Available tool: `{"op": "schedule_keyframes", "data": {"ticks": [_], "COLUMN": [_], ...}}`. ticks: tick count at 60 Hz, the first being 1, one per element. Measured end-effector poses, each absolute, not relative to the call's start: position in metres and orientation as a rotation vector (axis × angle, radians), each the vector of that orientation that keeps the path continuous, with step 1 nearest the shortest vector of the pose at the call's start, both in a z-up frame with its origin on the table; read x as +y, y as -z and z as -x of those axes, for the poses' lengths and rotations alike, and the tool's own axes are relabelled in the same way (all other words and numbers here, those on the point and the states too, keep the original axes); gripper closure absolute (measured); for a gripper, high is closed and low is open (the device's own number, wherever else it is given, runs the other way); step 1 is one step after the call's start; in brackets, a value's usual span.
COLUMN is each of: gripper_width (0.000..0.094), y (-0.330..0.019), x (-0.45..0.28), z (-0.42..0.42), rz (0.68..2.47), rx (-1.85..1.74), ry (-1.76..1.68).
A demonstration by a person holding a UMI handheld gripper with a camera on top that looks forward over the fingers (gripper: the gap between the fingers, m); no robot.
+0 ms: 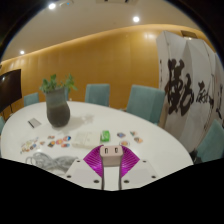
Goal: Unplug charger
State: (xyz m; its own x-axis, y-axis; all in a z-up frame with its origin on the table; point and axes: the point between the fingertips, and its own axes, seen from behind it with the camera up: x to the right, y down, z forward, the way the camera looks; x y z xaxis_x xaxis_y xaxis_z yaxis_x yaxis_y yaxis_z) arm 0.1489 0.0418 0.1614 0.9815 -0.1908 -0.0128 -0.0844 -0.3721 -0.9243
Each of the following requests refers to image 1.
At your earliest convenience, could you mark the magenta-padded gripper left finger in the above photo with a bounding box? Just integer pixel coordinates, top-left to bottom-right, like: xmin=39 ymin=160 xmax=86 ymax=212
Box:
xmin=64 ymin=145 xmax=105 ymax=191

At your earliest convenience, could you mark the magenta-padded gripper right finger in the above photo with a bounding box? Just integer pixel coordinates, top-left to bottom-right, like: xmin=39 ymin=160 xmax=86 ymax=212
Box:
xmin=118 ymin=146 xmax=160 ymax=191

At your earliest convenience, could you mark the pinkish white charger block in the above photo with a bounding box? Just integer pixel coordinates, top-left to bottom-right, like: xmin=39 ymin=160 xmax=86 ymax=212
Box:
xmin=99 ymin=144 xmax=125 ymax=191

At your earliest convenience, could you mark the small green box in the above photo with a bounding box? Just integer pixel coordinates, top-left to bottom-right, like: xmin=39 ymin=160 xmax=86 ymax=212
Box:
xmin=100 ymin=129 xmax=112 ymax=143

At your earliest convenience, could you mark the potted plant in grey vase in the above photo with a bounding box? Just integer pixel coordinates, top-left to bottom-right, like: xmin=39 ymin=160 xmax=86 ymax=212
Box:
xmin=39 ymin=73 xmax=79 ymax=129

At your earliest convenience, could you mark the group of teal chairs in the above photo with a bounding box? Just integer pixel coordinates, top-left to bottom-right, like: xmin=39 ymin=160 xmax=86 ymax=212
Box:
xmin=0 ymin=83 xmax=224 ymax=165

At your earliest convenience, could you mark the colourful sticker sheet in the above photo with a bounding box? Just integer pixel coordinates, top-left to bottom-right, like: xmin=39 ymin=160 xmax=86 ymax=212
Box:
xmin=19 ymin=136 xmax=41 ymax=155

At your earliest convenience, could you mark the small grey card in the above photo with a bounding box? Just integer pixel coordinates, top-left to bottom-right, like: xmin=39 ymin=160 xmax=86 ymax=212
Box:
xmin=27 ymin=117 xmax=43 ymax=130

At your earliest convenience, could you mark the calligraphy folding screen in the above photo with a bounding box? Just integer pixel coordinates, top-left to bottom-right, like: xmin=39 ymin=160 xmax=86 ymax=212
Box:
xmin=156 ymin=30 xmax=224 ymax=155

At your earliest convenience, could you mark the group of ceiling lights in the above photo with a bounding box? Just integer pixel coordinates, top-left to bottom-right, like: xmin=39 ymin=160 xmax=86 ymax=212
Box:
xmin=18 ymin=2 xmax=141 ymax=56

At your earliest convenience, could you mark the black wall television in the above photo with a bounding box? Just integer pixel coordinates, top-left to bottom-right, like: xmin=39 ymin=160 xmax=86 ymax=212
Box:
xmin=0 ymin=68 xmax=23 ymax=115

